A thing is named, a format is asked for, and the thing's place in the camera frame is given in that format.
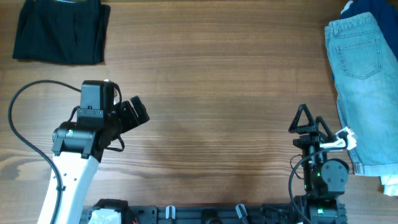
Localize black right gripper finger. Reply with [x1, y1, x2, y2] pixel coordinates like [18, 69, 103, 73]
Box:
[288, 103, 318, 135]
[315, 116, 336, 142]

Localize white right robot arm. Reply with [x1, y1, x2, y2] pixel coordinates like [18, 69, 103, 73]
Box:
[288, 104, 349, 224]

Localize light blue denim shorts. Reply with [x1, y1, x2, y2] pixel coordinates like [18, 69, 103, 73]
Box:
[325, 12, 397, 176]

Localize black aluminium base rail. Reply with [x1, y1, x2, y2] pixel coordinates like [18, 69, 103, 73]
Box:
[70, 203, 348, 224]

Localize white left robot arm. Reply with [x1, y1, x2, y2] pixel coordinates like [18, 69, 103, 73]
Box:
[38, 80, 149, 223]

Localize black shorts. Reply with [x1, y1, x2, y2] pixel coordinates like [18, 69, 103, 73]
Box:
[12, 0, 111, 65]

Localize navy blue garment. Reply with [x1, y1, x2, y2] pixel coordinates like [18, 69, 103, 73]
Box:
[340, 0, 397, 58]

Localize white garment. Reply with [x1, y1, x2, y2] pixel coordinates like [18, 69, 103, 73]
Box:
[380, 175, 398, 197]

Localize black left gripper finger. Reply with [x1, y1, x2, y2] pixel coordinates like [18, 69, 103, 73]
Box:
[119, 101, 139, 131]
[130, 96, 150, 122]

